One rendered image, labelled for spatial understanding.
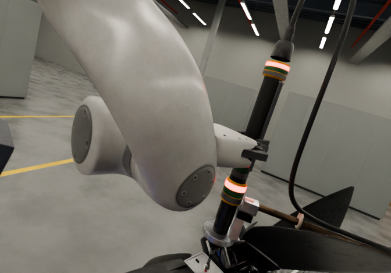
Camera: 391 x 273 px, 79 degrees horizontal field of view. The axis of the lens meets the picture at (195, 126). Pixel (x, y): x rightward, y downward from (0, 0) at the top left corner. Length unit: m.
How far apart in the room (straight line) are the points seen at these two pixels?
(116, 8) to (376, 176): 6.18
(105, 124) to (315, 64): 12.69
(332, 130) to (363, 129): 0.56
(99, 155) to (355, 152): 5.97
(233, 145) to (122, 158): 0.17
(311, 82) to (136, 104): 12.58
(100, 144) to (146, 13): 0.12
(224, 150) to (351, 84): 12.57
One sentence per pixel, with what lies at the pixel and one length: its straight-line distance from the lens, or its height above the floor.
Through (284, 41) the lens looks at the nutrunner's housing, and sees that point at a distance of 0.47.
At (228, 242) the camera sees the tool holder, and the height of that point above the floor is 1.29.
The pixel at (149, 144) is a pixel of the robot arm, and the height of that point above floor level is 1.51.
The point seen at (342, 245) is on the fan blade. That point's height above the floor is 1.42.
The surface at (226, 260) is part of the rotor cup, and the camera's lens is 0.61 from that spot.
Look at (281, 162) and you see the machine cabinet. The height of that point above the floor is 0.42.
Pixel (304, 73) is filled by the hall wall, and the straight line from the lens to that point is 12.76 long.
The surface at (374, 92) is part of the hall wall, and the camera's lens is 13.02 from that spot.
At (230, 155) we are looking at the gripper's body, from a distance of 0.35.
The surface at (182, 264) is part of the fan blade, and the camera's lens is 0.59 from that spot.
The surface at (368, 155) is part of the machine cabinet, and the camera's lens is 6.15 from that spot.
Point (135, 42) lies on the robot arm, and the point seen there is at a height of 1.58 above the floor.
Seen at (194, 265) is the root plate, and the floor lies 1.19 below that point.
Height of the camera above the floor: 1.56
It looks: 10 degrees down
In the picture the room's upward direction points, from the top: 17 degrees clockwise
